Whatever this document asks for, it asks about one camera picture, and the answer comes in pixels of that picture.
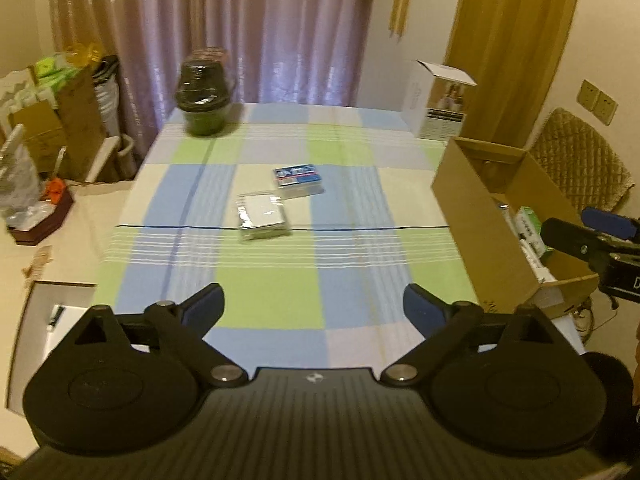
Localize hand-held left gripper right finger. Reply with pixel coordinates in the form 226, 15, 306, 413
381, 283, 566, 387

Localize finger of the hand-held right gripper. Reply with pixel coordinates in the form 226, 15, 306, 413
581, 207, 640, 242
540, 217, 618, 272

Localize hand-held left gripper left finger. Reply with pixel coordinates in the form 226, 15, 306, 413
65, 282, 249, 389

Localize white plant print medicine box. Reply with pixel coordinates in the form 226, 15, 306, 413
520, 246, 559, 287

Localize green medicine box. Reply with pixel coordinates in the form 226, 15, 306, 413
514, 205, 547, 261

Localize brown cardboard box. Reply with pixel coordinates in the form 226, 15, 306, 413
430, 135, 601, 319

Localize quilted brown chair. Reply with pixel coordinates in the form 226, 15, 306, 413
527, 107, 636, 217

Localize clear plastic pack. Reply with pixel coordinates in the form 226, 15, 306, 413
234, 190, 292, 244

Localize beige side bench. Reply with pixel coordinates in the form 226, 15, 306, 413
0, 180, 132, 413

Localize white box with blue label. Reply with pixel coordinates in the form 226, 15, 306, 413
272, 162, 326, 202

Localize white paper sheet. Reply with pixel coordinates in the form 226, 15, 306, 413
11, 280, 151, 413

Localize dark red tissue box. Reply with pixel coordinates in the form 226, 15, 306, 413
6, 189, 76, 247

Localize white product box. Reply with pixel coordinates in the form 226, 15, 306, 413
399, 58, 479, 142

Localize wooden door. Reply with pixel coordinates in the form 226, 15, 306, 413
444, 0, 586, 152

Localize dark green instant noodle bowl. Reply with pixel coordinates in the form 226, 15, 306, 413
174, 47, 239, 139

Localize tall cardboard box with flap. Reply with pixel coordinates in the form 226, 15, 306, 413
56, 66, 109, 182

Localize crumpled silver bag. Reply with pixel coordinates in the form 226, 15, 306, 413
0, 124, 44, 227

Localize black and white bag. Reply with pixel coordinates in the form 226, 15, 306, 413
92, 54, 124, 139

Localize small cardboard box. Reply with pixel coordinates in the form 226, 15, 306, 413
9, 99, 69, 177

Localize mauve curtain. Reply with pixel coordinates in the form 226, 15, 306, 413
47, 0, 382, 181

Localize yellow plastic bag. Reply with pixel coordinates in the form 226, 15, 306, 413
64, 44, 104, 69

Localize green tissue packets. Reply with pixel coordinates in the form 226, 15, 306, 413
31, 52, 82, 92

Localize white carved chair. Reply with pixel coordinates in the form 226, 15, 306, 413
0, 67, 40, 132

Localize beige wall socket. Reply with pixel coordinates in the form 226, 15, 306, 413
592, 90, 619, 127
577, 78, 599, 112

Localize wooden wall ornament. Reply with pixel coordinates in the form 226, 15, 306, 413
388, 0, 414, 42

